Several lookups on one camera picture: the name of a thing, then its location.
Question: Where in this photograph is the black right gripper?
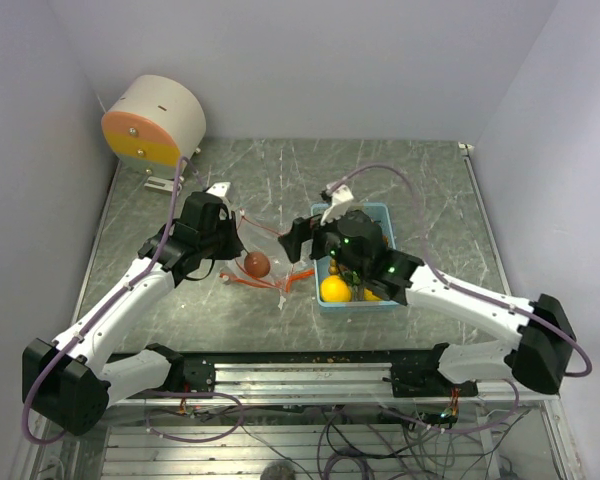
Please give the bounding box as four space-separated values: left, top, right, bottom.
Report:
279 203 367 279

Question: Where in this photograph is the brown round fruit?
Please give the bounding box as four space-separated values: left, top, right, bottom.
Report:
243 251 271 279

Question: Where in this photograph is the brown longan bunch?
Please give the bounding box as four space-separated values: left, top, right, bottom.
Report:
328 259 341 275

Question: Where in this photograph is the clear orange zip top bag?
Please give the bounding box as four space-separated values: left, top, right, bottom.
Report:
219 209 315 310

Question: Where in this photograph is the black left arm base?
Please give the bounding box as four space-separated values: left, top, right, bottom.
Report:
146 343 216 393

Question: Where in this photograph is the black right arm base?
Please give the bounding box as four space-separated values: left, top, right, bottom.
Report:
383 343 478 398

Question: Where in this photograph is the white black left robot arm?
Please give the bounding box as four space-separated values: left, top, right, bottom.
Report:
22 182 243 436

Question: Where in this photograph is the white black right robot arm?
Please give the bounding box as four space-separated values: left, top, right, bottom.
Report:
279 210 575 396

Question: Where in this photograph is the orange fruit left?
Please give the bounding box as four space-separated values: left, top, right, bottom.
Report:
319 275 352 303

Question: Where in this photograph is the orange fruit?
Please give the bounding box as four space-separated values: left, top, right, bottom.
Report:
363 289 382 302
319 275 352 303

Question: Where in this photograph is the light blue plastic basket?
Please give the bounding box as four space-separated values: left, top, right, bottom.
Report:
313 202 399 314

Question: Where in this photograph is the orange fruit right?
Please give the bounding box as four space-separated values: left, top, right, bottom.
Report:
363 289 382 302

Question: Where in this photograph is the cream cylindrical drawer box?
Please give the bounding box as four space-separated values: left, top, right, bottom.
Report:
101 74 207 180

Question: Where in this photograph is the white corner clip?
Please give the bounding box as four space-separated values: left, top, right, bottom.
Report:
458 142 474 155

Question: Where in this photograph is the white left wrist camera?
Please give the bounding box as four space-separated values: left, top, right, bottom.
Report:
205 181 234 206

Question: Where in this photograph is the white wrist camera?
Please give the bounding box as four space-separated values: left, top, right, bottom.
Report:
205 181 234 206
320 184 354 226

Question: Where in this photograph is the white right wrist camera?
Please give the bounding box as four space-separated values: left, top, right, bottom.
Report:
320 184 354 226

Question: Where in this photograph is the small white metal bracket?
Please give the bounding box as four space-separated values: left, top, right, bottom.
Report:
144 176 182 195

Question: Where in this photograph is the purple floor cable loop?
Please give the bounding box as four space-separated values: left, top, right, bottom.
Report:
145 393 249 443

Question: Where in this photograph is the aluminium rail frame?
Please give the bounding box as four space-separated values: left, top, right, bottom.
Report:
31 361 568 479

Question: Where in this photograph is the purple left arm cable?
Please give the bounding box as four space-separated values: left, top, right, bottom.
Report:
21 155 206 446

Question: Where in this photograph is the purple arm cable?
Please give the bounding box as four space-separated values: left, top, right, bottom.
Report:
324 164 592 377
21 155 206 446

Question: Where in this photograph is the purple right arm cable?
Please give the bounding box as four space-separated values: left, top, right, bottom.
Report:
324 164 592 377

